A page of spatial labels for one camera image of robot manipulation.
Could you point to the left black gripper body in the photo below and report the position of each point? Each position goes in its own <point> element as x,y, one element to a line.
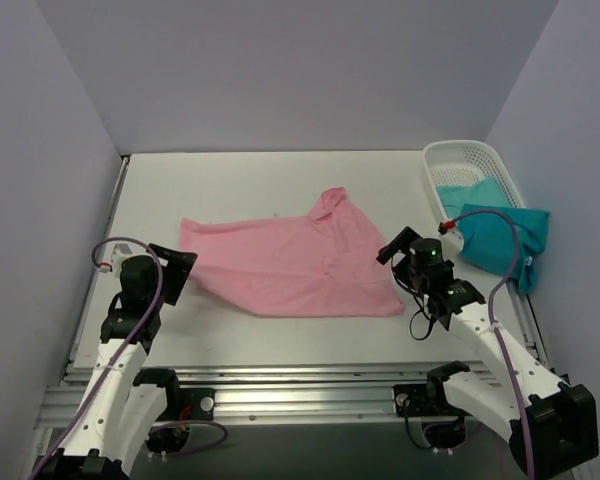
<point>175,272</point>

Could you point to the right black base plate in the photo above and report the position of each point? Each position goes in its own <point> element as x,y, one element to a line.
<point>412,400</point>

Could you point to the aluminium mounting rail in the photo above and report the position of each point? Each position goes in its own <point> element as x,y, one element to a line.
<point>304,394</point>

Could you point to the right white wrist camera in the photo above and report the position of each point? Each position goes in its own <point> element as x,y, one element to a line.
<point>450,236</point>

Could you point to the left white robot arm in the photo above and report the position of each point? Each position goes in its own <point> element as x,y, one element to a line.
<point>123,398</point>

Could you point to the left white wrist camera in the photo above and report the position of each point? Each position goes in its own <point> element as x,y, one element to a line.
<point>119,253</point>

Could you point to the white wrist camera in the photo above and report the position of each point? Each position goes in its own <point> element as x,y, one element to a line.
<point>119,253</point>
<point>450,236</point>

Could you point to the white plastic basket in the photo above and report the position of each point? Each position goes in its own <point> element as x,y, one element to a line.
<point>464,163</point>

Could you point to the pink t shirt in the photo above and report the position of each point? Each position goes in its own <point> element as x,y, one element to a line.
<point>321,264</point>

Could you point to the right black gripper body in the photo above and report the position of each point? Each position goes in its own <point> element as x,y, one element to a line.
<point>397,245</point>

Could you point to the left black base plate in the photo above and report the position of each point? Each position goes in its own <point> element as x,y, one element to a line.
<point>195,403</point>

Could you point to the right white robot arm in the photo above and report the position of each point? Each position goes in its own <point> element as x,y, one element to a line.
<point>549,425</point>

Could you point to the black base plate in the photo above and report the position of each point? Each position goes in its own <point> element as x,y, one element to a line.
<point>412,400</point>
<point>195,403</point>

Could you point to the teal t shirt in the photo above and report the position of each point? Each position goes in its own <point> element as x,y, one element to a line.
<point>488,239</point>

